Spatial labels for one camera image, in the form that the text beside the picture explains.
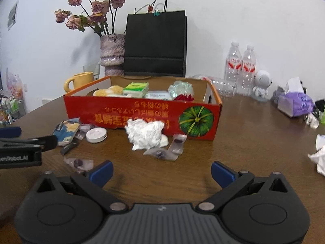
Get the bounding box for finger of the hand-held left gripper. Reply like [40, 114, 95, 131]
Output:
[0, 126, 22, 138]
[0, 135, 59, 153]

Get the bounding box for clear plastic bag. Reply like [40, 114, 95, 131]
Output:
[168, 81, 195, 98]

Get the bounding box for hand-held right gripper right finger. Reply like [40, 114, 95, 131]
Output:
[197, 161, 289, 212]

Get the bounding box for small grey box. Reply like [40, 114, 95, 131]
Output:
[274, 86, 286, 104]

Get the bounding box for small black packet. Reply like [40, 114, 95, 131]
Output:
[60, 140, 79, 156]

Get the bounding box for red rose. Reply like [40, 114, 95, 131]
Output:
[174, 94, 195, 102]

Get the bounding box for black paper bag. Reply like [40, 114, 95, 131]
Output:
[123, 0, 187, 77]

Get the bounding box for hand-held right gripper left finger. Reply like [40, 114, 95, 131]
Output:
[36, 160, 129, 212]

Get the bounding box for yellow bread buns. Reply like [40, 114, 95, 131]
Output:
[93, 85, 132, 98]

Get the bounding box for red cardboard box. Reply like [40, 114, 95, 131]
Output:
[63, 75, 223, 141]

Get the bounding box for large crumpled white paper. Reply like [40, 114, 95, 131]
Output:
[308, 133, 325, 177]

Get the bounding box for crushed clear plastic bottle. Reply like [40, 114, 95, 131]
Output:
[186, 74, 238, 98]

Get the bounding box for white robot toy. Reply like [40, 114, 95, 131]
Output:
[251, 69, 273, 103]

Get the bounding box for purple white ceramic vase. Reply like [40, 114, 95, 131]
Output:
[100, 34, 126, 76]

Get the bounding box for cluttered wire rack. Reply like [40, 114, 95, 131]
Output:
[0, 69, 26, 125]

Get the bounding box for clear water bottle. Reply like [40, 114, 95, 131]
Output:
[225, 41, 243, 96]
[240, 44, 258, 96]

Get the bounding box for blue yellow snack packet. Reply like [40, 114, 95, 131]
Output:
[52, 118, 81, 146]

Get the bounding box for clear cotton swab container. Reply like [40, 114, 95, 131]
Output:
[145, 90, 174, 101]

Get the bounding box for yellow mug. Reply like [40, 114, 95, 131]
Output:
[63, 72, 94, 93]

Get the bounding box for green yellow tissue pack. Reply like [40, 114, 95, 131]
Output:
[123, 82, 150, 98]

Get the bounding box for white tissue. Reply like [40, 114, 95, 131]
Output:
[124, 118, 165, 151]

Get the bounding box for clear glass cup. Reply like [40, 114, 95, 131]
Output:
[83, 63, 101, 80]

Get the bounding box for dried flower bouquet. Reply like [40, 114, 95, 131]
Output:
[54, 0, 126, 36]

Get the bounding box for white round disc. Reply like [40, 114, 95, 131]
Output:
[86, 128, 107, 143]

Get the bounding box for small white jar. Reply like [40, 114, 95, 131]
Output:
[306, 112, 320, 129]

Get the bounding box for purple tissue pack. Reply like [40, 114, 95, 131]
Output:
[277, 77, 314, 118]

